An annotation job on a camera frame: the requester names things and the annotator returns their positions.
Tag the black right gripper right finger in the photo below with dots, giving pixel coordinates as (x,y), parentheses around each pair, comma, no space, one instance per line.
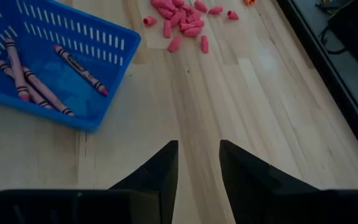
(275,205)

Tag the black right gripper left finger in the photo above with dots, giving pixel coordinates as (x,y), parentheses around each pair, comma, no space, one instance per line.
(104,208)

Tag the blue slotted plastic basket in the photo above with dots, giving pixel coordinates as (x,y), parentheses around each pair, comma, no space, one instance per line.
(82,102)

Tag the pink eraser cap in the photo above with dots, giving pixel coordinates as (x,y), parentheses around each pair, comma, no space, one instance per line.
(178,3)
(232,15)
(191,17)
(187,8)
(162,4)
(204,44)
(200,6)
(174,44)
(186,26)
(192,32)
(149,21)
(176,19)
(198,23)
(215,10)
(167,29)
(165,13)

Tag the orange eraser cap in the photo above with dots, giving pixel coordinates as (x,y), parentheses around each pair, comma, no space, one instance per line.
(249,2)

